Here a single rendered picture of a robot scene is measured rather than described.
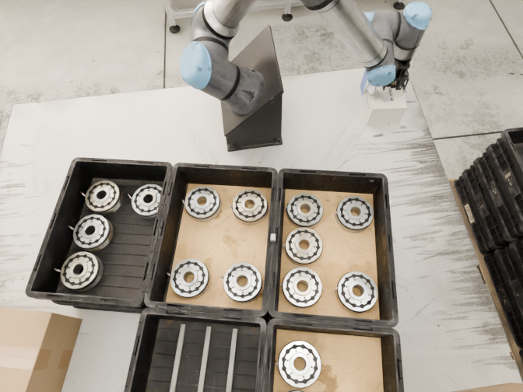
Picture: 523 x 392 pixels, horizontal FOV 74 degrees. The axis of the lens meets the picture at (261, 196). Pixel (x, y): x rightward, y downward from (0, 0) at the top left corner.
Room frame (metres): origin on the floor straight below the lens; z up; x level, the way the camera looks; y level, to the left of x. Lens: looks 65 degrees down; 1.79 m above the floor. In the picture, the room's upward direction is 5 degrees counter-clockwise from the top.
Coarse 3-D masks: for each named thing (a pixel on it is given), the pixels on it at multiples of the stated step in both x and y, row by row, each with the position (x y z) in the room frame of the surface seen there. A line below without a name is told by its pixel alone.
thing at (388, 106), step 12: (360, 84) 0.95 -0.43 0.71; (372, 96) 0.82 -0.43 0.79; (384, 96) 0.81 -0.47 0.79; (396, 96) 0.81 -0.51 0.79; (372, 108) 0.77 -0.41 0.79; (384, 108) 0.76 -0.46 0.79; (396, 108) 0.76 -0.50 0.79; (372, 120) 0.76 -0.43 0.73; (384, 120) 0.76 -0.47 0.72; (396, 120) 0.76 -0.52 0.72
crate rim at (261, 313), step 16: (176, 176) 0.49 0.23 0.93; (272, 176) 0.46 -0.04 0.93; (272, 192) 0.41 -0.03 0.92; (272, 208) 0.36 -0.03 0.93; (160, 224) 0.34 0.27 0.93; (272, 224) 0.32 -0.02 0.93; (160, 240) 0.30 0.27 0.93; (160, 304) 0.14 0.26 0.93; (176, 304) 0.14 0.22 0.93; (192, 304) 0.13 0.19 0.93
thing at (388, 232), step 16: (336, 176) 0.44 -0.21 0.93; (352, 176) 0.44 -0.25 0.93; (368, 176) 0.43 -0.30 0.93; (384, 176) 0.43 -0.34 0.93; (384, 192) 0.38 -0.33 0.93; (384, 208) 0.33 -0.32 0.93; (272, 256) 0.23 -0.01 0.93; (272, 272) 0.19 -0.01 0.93; (272, 288) 0.15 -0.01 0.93; (272, 304) 0.12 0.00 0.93; (320, 320) 0.07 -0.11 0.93; (336, 320) 0.07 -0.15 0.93; (352, 320) 0.07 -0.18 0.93; (368, 320) 0.06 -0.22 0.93; (384, 320) 0.06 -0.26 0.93
